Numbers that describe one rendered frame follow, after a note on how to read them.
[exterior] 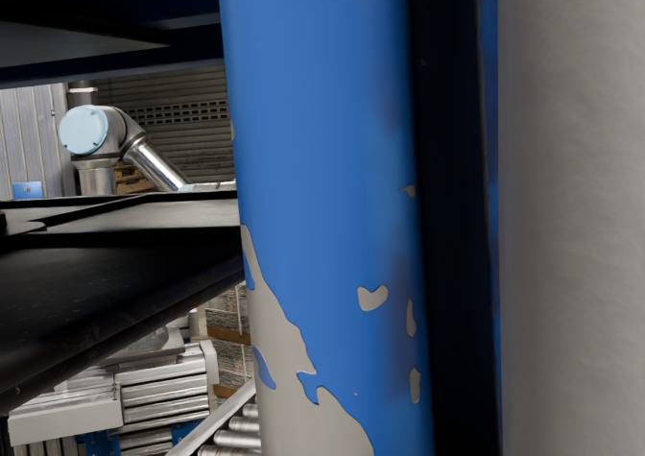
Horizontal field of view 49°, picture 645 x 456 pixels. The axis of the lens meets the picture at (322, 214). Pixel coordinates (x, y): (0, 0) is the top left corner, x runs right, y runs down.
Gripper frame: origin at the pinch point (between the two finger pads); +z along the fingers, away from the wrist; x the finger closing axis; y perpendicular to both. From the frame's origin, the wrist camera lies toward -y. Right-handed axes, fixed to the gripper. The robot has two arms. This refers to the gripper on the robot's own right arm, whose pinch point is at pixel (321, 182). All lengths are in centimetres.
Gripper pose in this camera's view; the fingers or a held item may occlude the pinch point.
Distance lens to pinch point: 168.2
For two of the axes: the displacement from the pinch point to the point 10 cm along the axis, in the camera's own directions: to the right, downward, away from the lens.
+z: 9.8, -0.5, -1.8
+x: -1.8, 0.0, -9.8
